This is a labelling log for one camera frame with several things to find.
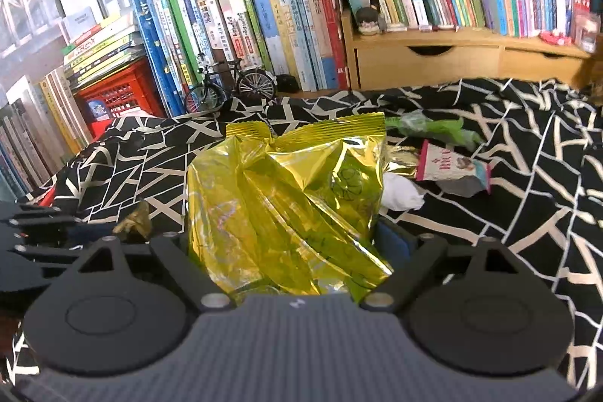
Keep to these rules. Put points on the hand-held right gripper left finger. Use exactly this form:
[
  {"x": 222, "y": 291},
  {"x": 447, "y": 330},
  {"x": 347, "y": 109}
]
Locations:
[{"x": 174, "y": 256}]

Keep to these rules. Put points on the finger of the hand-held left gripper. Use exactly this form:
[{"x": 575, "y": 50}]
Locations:
[
  {"x": 28, "y": 265},
  {"x": 42, "y": 213}
]

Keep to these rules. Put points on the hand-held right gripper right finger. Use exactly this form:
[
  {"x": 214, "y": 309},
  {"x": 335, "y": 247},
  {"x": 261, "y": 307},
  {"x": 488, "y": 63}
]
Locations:
[{"x": 393, "y": 242}]

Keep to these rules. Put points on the long gold candy wrapper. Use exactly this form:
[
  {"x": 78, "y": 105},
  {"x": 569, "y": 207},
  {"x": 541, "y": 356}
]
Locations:
[{"x": 134, "y": 225}]

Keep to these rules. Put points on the small gold candy wrappers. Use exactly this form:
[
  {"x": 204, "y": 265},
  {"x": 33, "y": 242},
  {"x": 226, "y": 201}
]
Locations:
[{"x": 400, "y": 162}]

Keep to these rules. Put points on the yellow snack bag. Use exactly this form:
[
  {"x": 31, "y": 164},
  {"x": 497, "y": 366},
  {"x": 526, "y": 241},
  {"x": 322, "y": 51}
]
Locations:
[{"x": 282, "y": 204}]

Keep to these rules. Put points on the clear green plastic wrapper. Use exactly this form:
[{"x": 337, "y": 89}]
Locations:
[{"x": 433, "y": 129}]

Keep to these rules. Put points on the row of pale upright books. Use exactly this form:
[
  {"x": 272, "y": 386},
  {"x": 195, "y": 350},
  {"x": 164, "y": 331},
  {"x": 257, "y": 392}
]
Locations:
[{"x": 37, "y": 133}]

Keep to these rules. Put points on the stack of flat-lying books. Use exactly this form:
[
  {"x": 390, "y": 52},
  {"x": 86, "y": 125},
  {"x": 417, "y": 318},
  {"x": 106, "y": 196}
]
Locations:
[{"x": 103, "y": 49}]

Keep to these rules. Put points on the row of tall colourful books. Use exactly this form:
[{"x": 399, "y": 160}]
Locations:
[{"x": 282, "y": 20}]

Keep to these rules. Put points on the red plastic crate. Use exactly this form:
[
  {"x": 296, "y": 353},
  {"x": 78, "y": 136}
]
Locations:
[{"x": 117, "y": 96}]

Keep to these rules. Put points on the black white patterned blanket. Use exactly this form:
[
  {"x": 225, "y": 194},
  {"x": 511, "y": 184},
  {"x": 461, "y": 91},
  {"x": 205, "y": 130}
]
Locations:
[{"x": 541, "y": 195}]

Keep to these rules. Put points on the wide wooden drawer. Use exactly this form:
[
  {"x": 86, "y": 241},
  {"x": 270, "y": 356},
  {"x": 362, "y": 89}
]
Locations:
[{"x": 386, "y": 67}]

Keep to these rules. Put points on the miniature black bicycle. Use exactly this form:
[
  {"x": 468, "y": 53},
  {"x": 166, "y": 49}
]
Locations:
[{"x": 221, "y": 74}]

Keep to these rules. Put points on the narrow wooden drawer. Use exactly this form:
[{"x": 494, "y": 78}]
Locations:
[{"x": 518, "y": 63}]

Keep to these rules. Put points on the wooden desktop organiser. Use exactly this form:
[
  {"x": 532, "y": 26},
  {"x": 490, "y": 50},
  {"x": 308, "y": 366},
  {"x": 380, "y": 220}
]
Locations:
[{"x": 471, "y": 37}]

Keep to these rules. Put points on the small doll figurine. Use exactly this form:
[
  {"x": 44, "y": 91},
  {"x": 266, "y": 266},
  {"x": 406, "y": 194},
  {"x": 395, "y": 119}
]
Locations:
[{"x": 370, "y": 20}]

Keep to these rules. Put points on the pink knitted item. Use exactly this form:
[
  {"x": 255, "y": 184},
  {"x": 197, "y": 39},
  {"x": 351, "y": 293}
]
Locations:
[{"x": 556, "y": 38}]

